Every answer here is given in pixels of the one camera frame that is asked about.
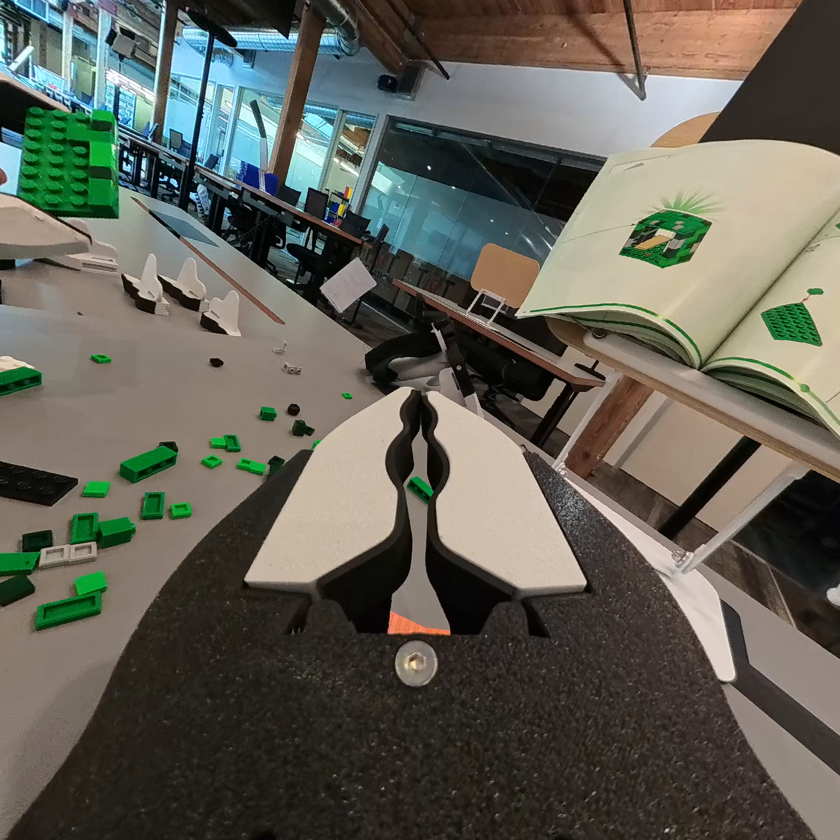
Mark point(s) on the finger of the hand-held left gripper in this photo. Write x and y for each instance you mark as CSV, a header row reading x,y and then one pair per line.
x,y
33,233

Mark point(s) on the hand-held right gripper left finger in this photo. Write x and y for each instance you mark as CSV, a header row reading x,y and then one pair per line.
x,y
328,512

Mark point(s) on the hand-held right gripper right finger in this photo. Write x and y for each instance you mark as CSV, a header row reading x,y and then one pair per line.
x,y
505,518

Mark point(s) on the green lego baseplate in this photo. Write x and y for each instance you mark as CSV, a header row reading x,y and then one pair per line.
x,y
62,164

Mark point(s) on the pile of small lego pieces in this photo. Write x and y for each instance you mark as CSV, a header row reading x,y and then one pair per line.
x,y
148,463

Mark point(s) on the green lego brick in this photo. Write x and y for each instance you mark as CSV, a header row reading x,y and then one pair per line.
x,y
19,382

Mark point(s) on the black lego plate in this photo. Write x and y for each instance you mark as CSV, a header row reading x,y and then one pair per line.
x,y
33,482

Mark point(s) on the orange brick separator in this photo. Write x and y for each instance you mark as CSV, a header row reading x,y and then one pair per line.
x,y
420,625

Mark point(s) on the wooden pillar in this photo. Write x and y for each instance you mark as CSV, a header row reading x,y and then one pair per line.
x,y
295,98
164,65
610,426

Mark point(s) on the wooden-edged office desk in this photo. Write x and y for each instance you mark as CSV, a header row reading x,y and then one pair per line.
x,y
499,341

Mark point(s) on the white book stand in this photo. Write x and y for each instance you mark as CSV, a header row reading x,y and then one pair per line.
x,y
702,617

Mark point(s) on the white paper sheet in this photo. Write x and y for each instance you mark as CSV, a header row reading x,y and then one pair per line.
x,y
348,285

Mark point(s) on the tan board stand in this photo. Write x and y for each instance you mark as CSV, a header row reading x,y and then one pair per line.
x,y
504,275

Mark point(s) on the long office desk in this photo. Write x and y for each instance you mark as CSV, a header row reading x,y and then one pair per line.
x,y
282,210

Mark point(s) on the open instruction booklet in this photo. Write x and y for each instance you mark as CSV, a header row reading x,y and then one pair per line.
x,y
656,262

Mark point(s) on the black metal rod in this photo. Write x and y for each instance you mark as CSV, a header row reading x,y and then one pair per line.
x,y
635,46

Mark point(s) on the black flat panel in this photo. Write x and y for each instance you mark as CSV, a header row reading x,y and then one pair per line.
x,y
787,79

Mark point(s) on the silver spiral duct pipe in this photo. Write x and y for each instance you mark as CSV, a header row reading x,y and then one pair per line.
x,y
334,26

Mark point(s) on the black wall speaker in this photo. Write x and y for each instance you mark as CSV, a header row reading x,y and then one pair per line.
x,y
397,82

